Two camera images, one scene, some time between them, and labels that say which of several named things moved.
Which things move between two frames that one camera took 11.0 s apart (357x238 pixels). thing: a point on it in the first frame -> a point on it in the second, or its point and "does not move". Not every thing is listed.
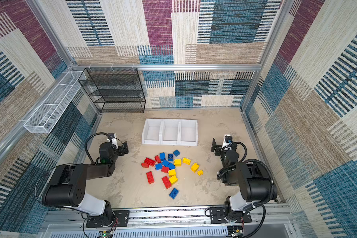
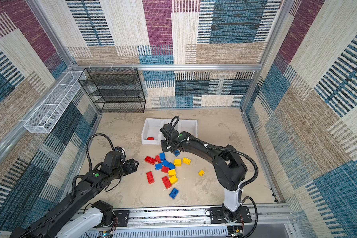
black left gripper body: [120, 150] -> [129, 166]
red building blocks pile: [149, 161] does not move
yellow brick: [186, 160] does not move
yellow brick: [177, 162] does not move
